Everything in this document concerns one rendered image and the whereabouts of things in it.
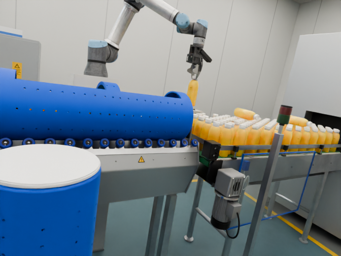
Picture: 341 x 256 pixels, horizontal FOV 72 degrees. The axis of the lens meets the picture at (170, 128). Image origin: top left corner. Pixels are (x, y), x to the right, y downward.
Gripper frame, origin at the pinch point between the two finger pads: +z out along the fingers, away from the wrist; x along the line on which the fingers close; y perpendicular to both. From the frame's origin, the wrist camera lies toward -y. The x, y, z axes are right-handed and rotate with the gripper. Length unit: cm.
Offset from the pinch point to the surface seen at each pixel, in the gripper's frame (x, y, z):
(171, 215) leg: 26, 18, 84
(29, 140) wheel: 27, 94, 36
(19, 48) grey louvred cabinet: -137, 103, -1
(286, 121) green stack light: 55, -25, 16
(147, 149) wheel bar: 28, 42, 41
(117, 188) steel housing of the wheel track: 27, 55, 62
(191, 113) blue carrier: 29.9, 20.6, 19.9
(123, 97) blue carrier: 28, 58, 16
